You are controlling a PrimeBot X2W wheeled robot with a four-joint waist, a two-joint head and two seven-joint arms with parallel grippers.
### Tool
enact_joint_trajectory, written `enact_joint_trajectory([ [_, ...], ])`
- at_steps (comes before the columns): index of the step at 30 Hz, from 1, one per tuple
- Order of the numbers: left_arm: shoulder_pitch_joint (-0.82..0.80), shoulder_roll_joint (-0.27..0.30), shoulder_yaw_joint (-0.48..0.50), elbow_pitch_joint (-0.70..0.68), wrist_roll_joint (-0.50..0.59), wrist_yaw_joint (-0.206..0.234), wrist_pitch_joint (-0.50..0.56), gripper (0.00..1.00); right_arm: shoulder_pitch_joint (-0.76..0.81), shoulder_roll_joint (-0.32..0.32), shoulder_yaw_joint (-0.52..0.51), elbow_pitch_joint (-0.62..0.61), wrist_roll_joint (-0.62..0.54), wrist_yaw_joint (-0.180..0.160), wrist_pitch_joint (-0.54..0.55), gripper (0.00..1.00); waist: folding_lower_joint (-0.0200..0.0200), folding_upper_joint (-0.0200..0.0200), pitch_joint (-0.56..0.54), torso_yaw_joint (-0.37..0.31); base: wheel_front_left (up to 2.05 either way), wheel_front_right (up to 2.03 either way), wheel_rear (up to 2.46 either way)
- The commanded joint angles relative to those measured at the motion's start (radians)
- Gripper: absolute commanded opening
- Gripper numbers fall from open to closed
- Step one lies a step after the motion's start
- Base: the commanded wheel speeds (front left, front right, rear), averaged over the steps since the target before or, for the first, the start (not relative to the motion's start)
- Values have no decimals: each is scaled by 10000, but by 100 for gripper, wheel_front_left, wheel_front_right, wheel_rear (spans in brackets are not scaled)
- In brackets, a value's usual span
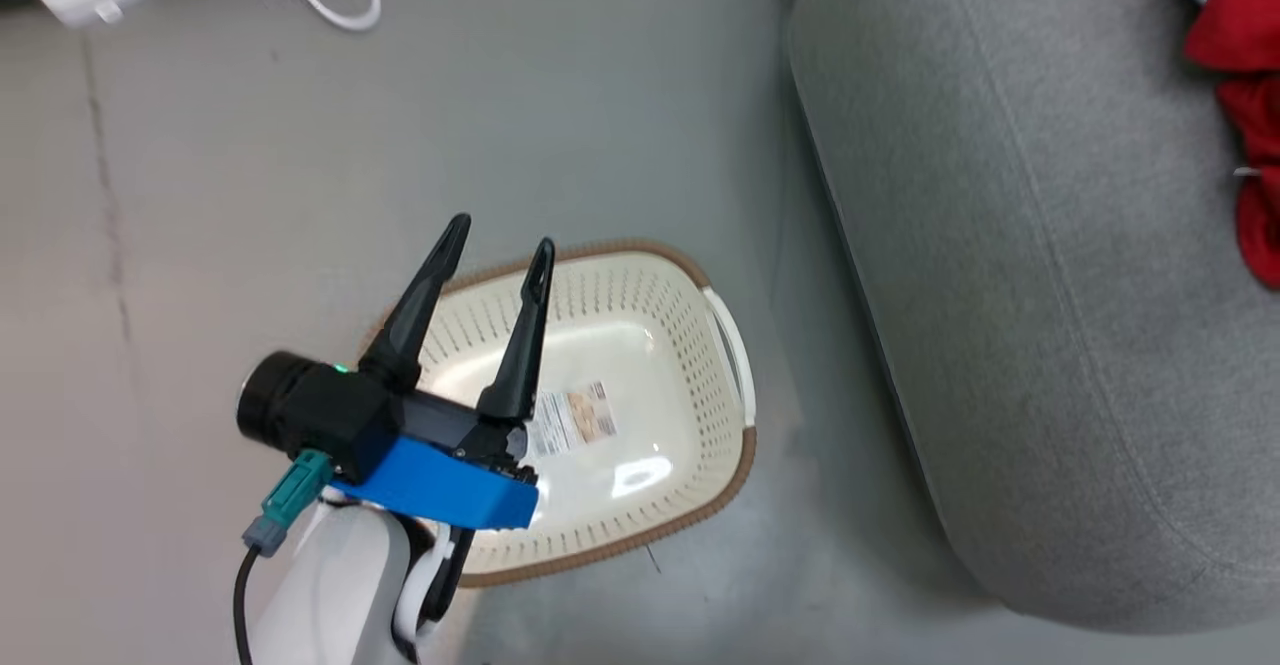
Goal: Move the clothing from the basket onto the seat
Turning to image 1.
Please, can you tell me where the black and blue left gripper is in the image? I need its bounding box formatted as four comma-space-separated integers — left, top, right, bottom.
236, 212, 557, 532

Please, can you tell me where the red and white garment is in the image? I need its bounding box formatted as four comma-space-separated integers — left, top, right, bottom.
1158, 0, 1280, 292

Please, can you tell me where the printed paper basket label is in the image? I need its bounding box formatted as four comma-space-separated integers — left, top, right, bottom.
524, 380, 619, 462

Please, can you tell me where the cream perforated laundry basket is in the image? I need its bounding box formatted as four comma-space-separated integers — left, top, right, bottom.
360, 238, 759, 589

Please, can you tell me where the grey fabric sofa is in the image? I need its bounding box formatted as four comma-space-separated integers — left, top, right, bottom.
785, 0, 1280, 637

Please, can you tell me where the black cable with teal plug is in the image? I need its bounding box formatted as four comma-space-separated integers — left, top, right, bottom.
232, 449, 335, 665

